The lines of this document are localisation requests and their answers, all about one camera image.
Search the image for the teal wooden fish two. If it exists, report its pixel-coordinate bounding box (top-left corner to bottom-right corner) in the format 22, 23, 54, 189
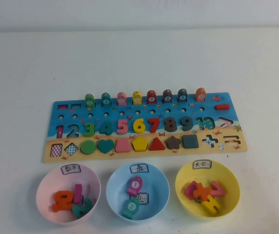
122, 197, 140, 219

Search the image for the ocean-print wooden puzzle board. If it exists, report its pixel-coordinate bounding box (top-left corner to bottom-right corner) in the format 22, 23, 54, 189
42, 92, 248, 163

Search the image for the blue plastic bowl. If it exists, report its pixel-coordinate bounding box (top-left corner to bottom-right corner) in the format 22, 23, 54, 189
105, 161, 171, 223

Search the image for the yellow plastic bowl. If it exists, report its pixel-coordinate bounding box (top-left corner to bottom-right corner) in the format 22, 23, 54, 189
175, 159, 241, 221

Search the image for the pink plastic bowl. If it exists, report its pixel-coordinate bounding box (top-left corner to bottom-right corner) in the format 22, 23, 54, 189
35, 163, 102, 223

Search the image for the yellow wooden number six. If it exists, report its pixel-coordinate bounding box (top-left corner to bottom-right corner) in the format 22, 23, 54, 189
133, 117, 146, 134

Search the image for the red wooden number seven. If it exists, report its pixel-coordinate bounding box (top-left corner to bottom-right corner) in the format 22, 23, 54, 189
147, 117, 161, 133

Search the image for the yellow wooden fish six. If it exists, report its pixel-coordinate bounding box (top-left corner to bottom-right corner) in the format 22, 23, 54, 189
132, 90, 143, 105

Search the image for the pink wooden number five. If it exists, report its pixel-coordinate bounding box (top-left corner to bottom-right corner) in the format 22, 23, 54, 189
116, 118, 129, 135

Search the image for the red wooden fish seven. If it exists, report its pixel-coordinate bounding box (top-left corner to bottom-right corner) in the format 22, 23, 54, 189
146, 89, 158, 104

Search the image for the pink wooden fish five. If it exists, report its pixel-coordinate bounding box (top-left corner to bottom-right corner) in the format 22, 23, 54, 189
116, 91, 127, 106

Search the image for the yellow wooden pentagon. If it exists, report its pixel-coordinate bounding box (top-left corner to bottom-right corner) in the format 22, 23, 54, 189
132, 136, 149, 152

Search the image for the brown wooden number eight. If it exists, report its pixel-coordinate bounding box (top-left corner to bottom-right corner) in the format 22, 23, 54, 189
164, 116, 178, 132

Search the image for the pink wooden trapezoid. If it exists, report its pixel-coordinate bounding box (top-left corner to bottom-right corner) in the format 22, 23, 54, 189
115, 137, 132, 153

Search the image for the red wooden triangle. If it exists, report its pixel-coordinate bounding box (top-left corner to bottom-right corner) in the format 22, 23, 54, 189
148, 136, 166, 151

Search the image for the teal wooden number four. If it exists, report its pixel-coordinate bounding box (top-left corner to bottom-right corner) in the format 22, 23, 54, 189
99, 119, 114, 136

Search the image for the brown wooden fish eight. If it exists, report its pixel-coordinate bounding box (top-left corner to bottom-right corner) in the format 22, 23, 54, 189
162, 88, 173, 104

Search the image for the teal wooden fish four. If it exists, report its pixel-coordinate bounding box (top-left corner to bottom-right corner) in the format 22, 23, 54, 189
101, 92, 112, 107

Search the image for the brown wooden star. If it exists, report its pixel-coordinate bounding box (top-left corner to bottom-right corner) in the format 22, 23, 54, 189
165, 135, 182, 150

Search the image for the teal wooden heart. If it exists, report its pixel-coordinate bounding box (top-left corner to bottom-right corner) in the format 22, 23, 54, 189
97, 138, 115, 154

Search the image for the grey wooden fish nine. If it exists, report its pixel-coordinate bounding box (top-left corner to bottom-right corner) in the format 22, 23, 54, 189
177, 88, 188, 103

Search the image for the grey wooden number nine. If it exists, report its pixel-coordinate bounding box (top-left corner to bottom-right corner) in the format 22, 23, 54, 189
180, 115, 194, 131

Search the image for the green wooden number three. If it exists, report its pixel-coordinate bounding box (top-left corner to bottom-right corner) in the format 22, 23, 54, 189
83, 120, 97, 137

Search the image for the green wooden fish three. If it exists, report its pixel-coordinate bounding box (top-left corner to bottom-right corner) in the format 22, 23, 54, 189
84, 93, 96, 108

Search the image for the grey wooden square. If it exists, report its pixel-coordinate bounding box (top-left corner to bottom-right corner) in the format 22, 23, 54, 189
181, 134, 199, 149

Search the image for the green wooden circle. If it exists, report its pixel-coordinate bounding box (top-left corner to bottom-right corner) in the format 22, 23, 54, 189
80, 138, 97, 155

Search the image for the orange wooden fish ten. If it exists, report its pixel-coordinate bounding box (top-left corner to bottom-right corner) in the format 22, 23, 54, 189
195, 87, 207, 102

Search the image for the magenta wooden fish one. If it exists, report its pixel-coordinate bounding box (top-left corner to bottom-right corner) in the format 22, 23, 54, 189
128, 176, 143, 198

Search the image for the pink wooden diamond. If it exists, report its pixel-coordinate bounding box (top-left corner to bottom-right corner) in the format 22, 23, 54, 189
183, 180, 199, 201

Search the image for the orange wooden plus sign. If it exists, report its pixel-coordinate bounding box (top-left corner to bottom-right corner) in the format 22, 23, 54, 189
193, 183, 212, 201

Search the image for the magenta wooden number one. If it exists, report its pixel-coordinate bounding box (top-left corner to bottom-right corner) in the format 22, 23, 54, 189
73, 183, 83, 204

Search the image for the teal wooden number two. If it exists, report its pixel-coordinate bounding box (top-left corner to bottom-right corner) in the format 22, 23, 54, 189
71, 197, 93, 218

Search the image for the pink wooden greater-than sign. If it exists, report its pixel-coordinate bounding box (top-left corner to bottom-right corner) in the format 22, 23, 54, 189
208, 180, 227, 197

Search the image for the yellow wooden equals sign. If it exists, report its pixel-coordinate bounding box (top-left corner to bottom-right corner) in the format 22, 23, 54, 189
200, 195, 221, 216

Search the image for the orange wooden number ten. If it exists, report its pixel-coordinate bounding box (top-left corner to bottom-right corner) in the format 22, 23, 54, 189
51, 190, 76, 212

